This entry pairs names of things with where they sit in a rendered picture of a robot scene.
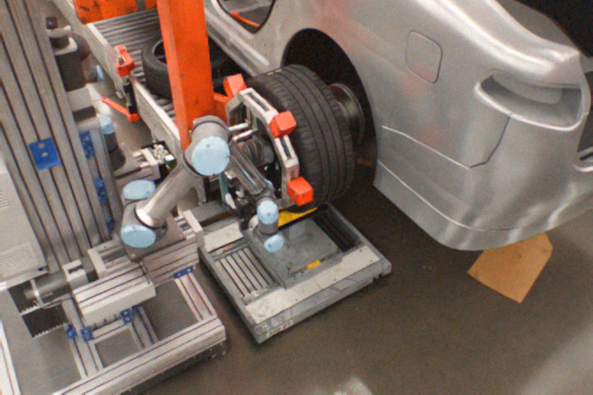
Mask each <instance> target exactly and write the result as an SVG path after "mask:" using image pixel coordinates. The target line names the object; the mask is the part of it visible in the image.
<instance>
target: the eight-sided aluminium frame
mask: <svg viewBox="0 0 593 395"><path fill-rule="evenodd" d="M244 105H246V106H247V107H249V108H250V110H251V112H252V113H253V114H255V115H257V116H258V118H259V119H260V120H261V121H262V122H263V123H264V125H265V127H266V130H267V133H268V135H269V137H270V139H271V142H272V144H273V147H274V149H275V151H276V153H277V155H278V158H279V160H280V163H281V189H282V198H277V197H276V196H275V202H276V205H277V206H278V210H280V209H283V208H284V209H285V208H287V207H289V206H292V205H295V204H296V203H295V202H294V201H293V199H291V198H290V197H289V196H288V195H287V183H288V182H289V181H291V180H294V179H297V178H298V177H299V162H298V159H297V156H296V154H295V152H294V149H293V147H291V143H290V142H289V138H288V136H287V135H285V136H283V137H280V139H281V141H282V145H283V147H284V150H285V152H286V154H287V156H288V157H286V155H285V153H284V151H283V149H282V146H281V141H280V139H279V138H275V137H274V136H273V134H272V132H271V131H270V129H269V127H268V123H269V122H270V121H271V119H272V118H273V116H277V115H279V113H278V112H277V111H276V109H273V108H272V107H271V106H270V105H269V104H268V103H267V102H266V101H265V100H264V99H263V98H261V97H260V96H259V95H258V94H257V93H255V90H253V89H252V88H248V89H245V90H243V91H240V93H237V94H236V96H235V97H234V98H233V99H232V100H230V101H229V102H228V103H226V108H225V111H226V116H227V125H228V126H229V128H230V126H234V121H233V114H234V120H235V125H237V124H241V123H242V114H241V109H242V106H244ZM262 108H263V109H264V110H263V109H262Z"/></svg>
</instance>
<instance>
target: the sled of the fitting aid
mask: <svg viewBox="0 0 593 395"><path fill-rule="evenodd" d="M243 222H244V220H241V221H239V231H240V232H241V233H242V235H243V236H244V239H245V240H246V241H247V242H248V243H249V244H250V245H251V247H252V248H253V249H254V251H255V252H257V253H258V256H259V257H260V258H261V260H262V261H263V262H264V264H265V265H266V266H267V268H268V269H269V270H270V272H271V273H272V274H273V276H274V277H276V278H277V280H278V281H279V282H280V284H281V285H282V286H283V289H284V290H285V291H287V290H289V288H290V287H293V286H295V285H297V284H299V283H301V282H303V281H305V280H307V279H310V278H312V277H314V276H316V275H318V274H320V273H322V272H323V271H325V270H327V269H329V268H331V267H332V266H334V265H337V264H339V263H340V262H341V261H342V251H341V250H340V249H339V248H338V247H336V251H335V252H333V253H331V255H329V256H326V257H323V258H321V259H320V260H318V261H316V262H314V263H312V264H310V265H307V266H305V267H303V268H301V269H299V270H297V271H296V272H294V273H291V274H290V275H288V274H287V273H286V271H285V270H284V268H283V267H282V266H281V264H280V263H279V262H278V261H277V259H276V258H275V257H273V255H272V253H271V252H270V251H268V250H267V249H266V248H265V247H263V245H262V243H261V242H260V241H259V239H258V238H257V237H255V234H254V233H253V232H252V231H250V229H247V230H243V229H242V228H241V224H242V223H243Z"/></svg>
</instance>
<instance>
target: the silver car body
mask: <svg viewBox="0 0 593 395"><path fill-rule="evenodd" d="M203 3H204V11H205V20H206V34H207V35H209V36H210V37H211V38H212V39H213V40H214V41H215V42H216V44H217V45H218V46H219V47H220V48H221V49H222V50H224V51H225V52H226V53H227V54H228V55H229V56H230V57H231V59H232V60H233V61H234V62H235V63H237V64H238V65H239V66H241V67H242V68H243V69H244V70H245V71H247V72H248V73H249V75H250V76H251V77H255V76H258V75H261V73H264V72H267V71H271V70H276V69H279V65H280V60H281V53H282V50H283V48H284V45H285V43H286V40H287V39H288V38H289V36H290V35H291V34H293V33H294V32H295V31H296V30H297V29H299V28H302V27H307V26H309V27H315V28H318V29H320V30H322V31H324V32H325V33H328V34H329V35H331V36H332V37H333V38H334V39H335V40H336V41H337V43H338V44H339V45H340V46H341V47H342V48H343V49H344V50H345V51H346V53H347V54H348V56H349V58H350V60H351V62H352V63H353V64H354V66H355V68H356V70H357V72H358V76H359V77H360V79H362V81H363V83H364V87H365V90H366V93H367V95H368V99H369V102H370V104H371V108H372V114H373V119H374V123H375V130H376V136H377V147H378V161H377V171H376V176H375V180H374V184H373V186H374V187H375V188H376V189H377V190H380V191H381V192H382V193H383V194H384V195H385V196H386V197H388V198H389V200H390V201H391V202H392V203H393V204H394V205H397V206H398V207H399V208H400V209H401V210H402V211H403V212H405V213H406V214H407V215H408V216H409V218H410V219H411V220H413V221H415V222H416V223H417V225H418V226H419V227H421V228H422V229H423V230H424V231H425V232H426V233H428V235H429V236H431V237H432V238H433V239H434V240H436V241H437V242H439V243H441V244H444V245H446V246H447V247H450V248H454V250H470V251H475V250H491V249H496V248H500V246H504V245H508V244H511V243H515V242H519V241H522V240H525V239H529V238H530V237H533V236H535V235H540V234H542V233H544V232H546V231H548V230H551V229H553V228H554V227H556V226H558V225H560V224H562V223H564V222H567V221H569V220H571V219H573V218H575V217H577V216H580V215H581V214H583V213H584V212H586V211H588V210H589V209H591V208H593V0H203Z"/></svg>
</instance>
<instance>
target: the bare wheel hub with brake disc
mask: <svg viewBox="0 0 593 395"><path fill-rule="evenodd" d="M329 88H330V89H331V91H332V93H333V95H334V97H335V99H336V100H337V101H338V103H339V106H340V107H341V111H342V113H343V116H344V118H346V122H347V123H348V126H349V131H350V135H351V138H352V145H353V147H354V146H357V145H358V144H359V143H360V142H361V141H362V139H364V134H365V120H364V113H363V109H362V108H361V107H360V105H359V102H358V100H357V98H356V96H355V95H354V94H353V93H352V91H351V90H350V89H349V88H348V87H346V86H344V85H342V84H333V85H330V86H329Z"/></svg>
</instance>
